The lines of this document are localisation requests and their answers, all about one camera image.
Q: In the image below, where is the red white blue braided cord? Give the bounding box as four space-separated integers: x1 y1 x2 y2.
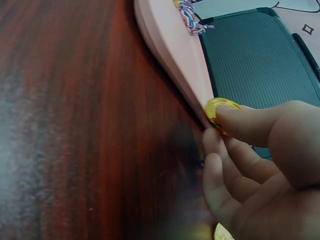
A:
172 0 215 37

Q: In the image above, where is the gold foil coin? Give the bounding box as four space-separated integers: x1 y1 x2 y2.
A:
203 97 242 137
213 222 236 240

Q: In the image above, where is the black ribbed tray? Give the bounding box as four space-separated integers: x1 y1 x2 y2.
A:
198 6 320 161

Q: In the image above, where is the pink flat tray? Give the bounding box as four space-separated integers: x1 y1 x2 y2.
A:
133 0 217 131

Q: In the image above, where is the person's right hand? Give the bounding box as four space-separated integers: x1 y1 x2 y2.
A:
201 99 320 240

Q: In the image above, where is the thin black cable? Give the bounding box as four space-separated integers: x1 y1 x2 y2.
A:
270 0 320 14

